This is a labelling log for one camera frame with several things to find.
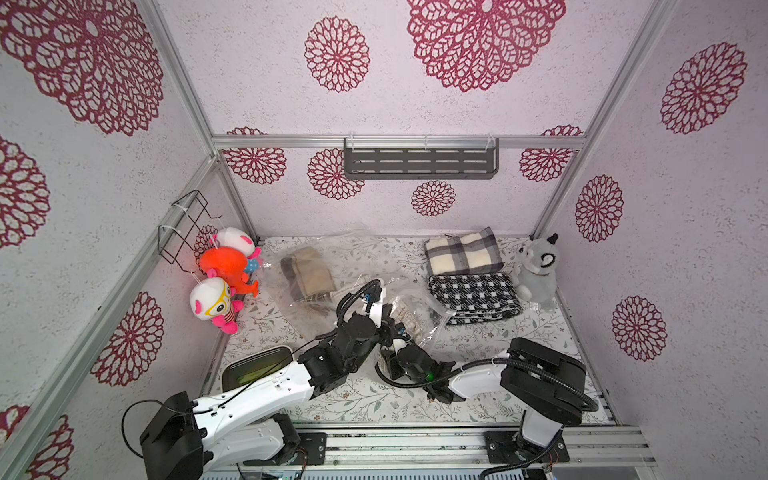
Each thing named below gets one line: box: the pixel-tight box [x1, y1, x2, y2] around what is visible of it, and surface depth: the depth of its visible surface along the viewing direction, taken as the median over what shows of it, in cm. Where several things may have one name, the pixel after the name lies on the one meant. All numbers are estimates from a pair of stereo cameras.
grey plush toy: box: [512, 233, 559, 310], surface depth 97 cm
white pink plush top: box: [210, 227, 262, 259], surface depth 97 cm
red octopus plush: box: [200, 247, 259, 298], surface depth 91 cm
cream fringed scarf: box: [389, 295, 442, 336], surface depth 94 cm
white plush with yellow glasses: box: [190, 277, 245, 334], surface depth 82 cm
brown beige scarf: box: [280, 246, 336, 303], surface depth 105 cm
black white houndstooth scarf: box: [428, 273, 523, 325], surface depth 98 cm
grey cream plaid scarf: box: [424, 227, 504, 276], surface depth 110 cm
